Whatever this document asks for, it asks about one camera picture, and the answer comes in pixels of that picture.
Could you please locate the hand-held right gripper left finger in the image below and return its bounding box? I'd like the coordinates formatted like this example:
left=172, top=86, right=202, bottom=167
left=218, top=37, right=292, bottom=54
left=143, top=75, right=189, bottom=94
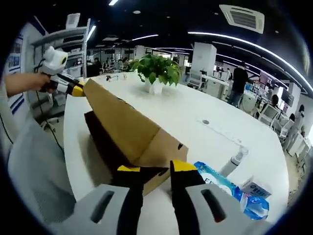
left=52, top=165, right=145, bottom=235

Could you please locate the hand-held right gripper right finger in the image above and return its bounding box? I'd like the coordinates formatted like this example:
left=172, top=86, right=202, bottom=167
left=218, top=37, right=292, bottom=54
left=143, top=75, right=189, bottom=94
left=170, top=159, right=272, bottom=235

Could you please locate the blue wet wipes soft pack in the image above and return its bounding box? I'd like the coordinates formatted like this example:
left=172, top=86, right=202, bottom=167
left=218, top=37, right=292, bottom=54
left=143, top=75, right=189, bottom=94
left=194, top=161, right=245, bottom=204

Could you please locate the small white bottle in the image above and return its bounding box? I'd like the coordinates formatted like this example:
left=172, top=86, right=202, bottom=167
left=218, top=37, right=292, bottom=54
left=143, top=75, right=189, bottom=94
left=219, top=146, right=249, bottom=177

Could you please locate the brown cardboard shoe box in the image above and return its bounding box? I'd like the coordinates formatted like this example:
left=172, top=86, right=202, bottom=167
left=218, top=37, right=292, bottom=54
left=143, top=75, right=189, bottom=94
left=84, top=78, right=189, bottom=196

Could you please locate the small white carton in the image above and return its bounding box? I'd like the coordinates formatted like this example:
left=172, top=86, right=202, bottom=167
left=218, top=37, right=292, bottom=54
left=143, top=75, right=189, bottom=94
left=241, top=175, right=272, bottom=199

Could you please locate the blue flowered soft tissue pack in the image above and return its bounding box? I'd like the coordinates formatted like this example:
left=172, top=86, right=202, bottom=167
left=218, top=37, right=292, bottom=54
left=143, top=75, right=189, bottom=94
left=234, top=188, right=269, bottom=221

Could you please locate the person's left hand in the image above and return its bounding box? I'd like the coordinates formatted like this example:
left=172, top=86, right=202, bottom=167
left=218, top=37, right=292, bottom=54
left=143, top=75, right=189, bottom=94
left=36, top=73, right=59, bottom=94

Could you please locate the grey metal shelving rack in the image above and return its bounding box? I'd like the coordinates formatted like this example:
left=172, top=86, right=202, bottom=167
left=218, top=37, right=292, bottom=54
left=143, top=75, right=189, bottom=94
left=31, top=18, right=91, bottom=81

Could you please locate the white appliance on rack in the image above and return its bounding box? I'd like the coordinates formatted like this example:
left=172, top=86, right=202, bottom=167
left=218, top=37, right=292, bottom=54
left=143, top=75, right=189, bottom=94
left=66, top=12, right=81, bottom=29

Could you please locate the person's white shirt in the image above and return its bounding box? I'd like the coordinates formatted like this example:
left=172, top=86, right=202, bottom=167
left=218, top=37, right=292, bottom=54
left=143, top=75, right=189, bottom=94
left=0, top=80, right=17, bottom=150

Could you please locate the grey mesh office chair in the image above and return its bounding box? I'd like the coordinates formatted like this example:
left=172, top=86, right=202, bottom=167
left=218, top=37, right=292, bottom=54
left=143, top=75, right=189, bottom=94
left=7, top=119, right=76, bottom=225

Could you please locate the green potted plant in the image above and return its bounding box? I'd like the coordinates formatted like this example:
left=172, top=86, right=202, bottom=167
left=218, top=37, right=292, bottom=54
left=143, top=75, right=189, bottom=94
left=129, top=53, right=183, bottom=95

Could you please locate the cluster of white office chairs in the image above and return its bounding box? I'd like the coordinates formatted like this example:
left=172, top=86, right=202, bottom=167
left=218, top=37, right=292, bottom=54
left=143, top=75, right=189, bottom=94
left=256, top=102, right=309, bottom=157

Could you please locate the white square pillar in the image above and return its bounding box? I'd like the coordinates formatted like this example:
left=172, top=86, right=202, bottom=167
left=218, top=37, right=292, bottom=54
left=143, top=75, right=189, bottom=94
left=191, top=42, right=218, bottom=76

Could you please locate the long curved ceiling light strip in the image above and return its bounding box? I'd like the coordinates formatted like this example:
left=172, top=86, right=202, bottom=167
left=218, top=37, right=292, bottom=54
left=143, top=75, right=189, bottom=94
left=188, top=31, right=313, bottom=89

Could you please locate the ceiling air conditioner vent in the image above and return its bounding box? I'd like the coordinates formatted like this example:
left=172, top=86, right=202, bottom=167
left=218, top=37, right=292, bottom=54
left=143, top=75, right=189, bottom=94
left=219, top=4, right=265, bottom=34

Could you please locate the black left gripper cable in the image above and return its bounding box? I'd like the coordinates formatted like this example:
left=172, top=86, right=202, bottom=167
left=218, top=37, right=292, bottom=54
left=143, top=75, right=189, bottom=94
left=34, top=64, right=66, bottom=154

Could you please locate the blue wall poster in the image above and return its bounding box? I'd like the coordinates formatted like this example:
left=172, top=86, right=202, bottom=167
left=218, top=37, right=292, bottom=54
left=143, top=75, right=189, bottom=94
left=7, top=36, right=25, bottom=74

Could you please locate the wall display screen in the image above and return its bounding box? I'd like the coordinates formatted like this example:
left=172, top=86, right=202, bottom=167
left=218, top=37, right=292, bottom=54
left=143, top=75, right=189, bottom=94
left=259, top=70, right=276, bottom=89

